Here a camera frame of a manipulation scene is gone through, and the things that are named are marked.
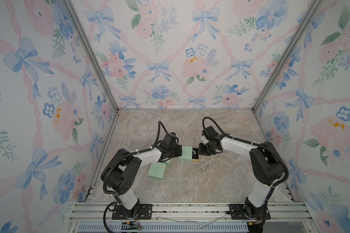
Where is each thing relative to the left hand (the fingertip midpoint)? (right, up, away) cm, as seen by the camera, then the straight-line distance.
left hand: (183, 151), depth 92 cm
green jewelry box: (-9, -4, -10) cm, 14 cm away
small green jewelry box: (-16, -10, -6) cm, 20 cm away
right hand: (+11, -1, +2) cm, 11 cm away
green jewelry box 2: (+2, -2, +1) cm, 3 cm away
